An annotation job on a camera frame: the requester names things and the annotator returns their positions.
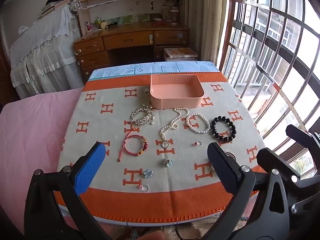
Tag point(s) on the blue flower brooch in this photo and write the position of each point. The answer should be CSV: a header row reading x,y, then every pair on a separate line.
x,y
148,173

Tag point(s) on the metal window grille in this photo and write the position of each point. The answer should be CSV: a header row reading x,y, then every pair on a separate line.
x,y
262,42

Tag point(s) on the floral canister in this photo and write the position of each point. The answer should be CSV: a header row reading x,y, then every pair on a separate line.
x,y
172,15

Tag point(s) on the pink pen holder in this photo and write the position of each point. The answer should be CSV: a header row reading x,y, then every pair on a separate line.
x,y
89,27

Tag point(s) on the light blue printed tablecloth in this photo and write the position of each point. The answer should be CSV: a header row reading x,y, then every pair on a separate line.
x,y
120,70

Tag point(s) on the wooden bookshelf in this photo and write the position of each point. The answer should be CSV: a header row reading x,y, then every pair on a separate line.
x,y
125,7

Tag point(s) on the black flashlight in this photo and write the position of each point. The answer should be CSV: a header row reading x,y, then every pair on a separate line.
x,y
112,25

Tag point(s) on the silver flower brooch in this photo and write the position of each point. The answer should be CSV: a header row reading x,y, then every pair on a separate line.
x,y
168,161

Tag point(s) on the fluffy beige rug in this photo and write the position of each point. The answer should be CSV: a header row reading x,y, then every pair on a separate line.
x,y
195,228

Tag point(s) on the pink plastic box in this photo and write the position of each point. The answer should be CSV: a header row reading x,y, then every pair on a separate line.
x,y
175,98

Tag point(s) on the orange and grey patterned blanket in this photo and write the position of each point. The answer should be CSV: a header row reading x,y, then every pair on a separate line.
x,y
112,127

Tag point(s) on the pink bed sheet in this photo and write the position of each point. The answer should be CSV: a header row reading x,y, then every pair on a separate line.
x,y
32,135

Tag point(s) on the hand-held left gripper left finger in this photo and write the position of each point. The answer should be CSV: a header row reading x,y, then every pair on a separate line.
x,y
90,165

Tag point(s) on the silver leaf hair comb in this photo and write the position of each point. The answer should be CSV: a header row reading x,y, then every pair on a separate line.
x,y
142,115

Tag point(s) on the wooden desk with drawers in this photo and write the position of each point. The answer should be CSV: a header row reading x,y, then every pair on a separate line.
x,y
125,40

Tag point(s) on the small white roll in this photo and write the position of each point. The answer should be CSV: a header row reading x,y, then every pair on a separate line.
x,y
146,91

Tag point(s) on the beige curtain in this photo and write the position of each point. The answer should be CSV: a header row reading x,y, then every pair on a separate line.
x,y
210,17

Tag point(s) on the hanging keys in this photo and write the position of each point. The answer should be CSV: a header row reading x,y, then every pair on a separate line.
x,y
152,5

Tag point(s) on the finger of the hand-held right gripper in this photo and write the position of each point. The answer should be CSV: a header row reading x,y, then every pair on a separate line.
x,y
300,133
272,158

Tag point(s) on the pile of books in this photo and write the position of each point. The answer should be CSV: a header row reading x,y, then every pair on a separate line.
x,y
52,5

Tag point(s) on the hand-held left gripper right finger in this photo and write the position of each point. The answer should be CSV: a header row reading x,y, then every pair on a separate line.
x,y
222,165

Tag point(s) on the white lace covered furniture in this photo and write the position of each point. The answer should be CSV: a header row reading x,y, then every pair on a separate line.
x,y
45,45

